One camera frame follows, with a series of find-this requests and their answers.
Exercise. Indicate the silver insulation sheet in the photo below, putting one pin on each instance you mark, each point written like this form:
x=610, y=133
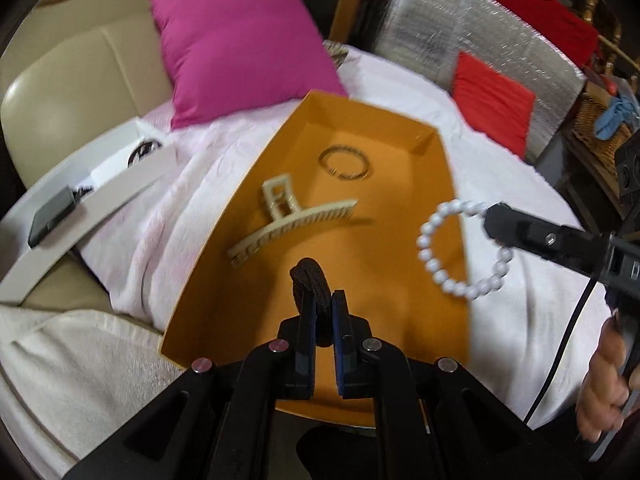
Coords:
x=450, y=15

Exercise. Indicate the white tray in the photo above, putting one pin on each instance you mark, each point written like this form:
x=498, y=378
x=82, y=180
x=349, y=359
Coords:
x=115, y=185

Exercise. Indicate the beige leather sofa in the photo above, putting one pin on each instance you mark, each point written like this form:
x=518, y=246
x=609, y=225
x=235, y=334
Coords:
x=75, y=75

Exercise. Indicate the person's right hand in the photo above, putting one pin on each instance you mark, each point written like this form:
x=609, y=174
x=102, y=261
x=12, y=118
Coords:
x=602, y=385

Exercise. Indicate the orange cardboard box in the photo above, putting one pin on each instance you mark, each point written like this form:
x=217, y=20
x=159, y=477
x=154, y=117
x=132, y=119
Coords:
x=390, y=200

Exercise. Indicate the wooden cabinet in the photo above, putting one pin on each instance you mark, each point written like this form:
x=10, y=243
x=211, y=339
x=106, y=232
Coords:
x=357, y=0

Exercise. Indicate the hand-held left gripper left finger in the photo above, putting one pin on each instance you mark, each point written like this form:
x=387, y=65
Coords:
x=306, y=340

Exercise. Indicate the white towel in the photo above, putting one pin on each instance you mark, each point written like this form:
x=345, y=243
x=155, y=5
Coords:
x=75, y=375

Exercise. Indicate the cream hair claw clip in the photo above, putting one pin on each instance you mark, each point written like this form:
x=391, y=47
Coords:
x=280, y=232

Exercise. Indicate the wicker basket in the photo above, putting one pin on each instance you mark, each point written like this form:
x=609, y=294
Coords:
x=595, y=120

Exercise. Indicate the red blanket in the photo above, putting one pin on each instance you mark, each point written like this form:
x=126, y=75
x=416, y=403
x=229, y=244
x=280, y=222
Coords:
x=545, y=15

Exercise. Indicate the black smartphone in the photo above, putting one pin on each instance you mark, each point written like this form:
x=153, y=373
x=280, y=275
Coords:
x=50, y=215

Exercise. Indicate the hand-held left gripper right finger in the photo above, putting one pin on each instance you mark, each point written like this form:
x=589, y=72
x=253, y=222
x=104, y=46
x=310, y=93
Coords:
x=341, y=350

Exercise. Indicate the blue cloth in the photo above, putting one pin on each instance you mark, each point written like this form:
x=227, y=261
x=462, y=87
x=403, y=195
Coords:
x=617, y=115

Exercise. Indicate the patterned cloth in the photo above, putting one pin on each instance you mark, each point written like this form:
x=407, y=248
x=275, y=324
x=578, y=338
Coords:
x=336, y=54

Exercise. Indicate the black hair band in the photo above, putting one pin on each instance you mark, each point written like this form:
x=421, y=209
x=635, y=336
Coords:
x=142, y=152

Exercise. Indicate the pink pillow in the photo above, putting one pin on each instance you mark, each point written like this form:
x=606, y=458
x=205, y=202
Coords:
x=240, y=50

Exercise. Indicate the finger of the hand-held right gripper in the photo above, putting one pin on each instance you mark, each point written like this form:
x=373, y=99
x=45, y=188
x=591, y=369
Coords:
x=530, y=235

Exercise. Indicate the dark cloth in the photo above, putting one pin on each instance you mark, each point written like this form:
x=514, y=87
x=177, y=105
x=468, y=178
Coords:
x=340, y=452

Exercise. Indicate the red pillow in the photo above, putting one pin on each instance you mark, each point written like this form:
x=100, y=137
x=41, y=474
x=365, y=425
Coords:
x=492, y=100

